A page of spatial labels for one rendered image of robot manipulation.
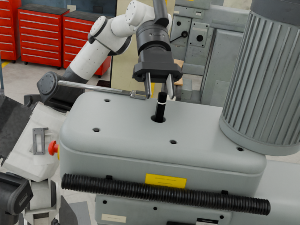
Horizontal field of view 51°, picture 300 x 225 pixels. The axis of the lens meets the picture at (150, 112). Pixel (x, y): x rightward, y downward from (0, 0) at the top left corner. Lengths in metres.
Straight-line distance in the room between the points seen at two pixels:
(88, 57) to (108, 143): 0.54
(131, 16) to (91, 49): 0.32
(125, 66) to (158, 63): 1.79
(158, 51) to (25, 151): 0.63
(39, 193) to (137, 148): 1.11
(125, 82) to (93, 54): 1.49
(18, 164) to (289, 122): 0.89
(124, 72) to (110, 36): 1.50
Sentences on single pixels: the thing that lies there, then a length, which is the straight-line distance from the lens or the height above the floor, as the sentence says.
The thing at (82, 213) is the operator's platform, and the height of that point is 0.40.
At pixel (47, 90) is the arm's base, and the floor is 1.76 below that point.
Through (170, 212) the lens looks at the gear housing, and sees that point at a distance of 0.78.
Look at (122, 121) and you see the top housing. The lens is 0.73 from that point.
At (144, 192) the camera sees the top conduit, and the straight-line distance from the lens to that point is 0.68.
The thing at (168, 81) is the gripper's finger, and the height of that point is 1.97.
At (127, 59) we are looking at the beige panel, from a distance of 2.53.
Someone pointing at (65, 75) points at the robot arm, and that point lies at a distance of 1.19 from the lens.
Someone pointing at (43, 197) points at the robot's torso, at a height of 1.05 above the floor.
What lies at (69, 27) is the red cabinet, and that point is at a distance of 5.56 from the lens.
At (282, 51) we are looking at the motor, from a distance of 0.64.
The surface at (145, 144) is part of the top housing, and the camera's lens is 0.67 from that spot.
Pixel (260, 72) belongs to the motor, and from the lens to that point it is 0.67.
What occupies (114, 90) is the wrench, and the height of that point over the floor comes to 1.90.
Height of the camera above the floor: 2.26
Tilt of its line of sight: 29 degrees down
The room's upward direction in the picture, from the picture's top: 9 degrees clockwise
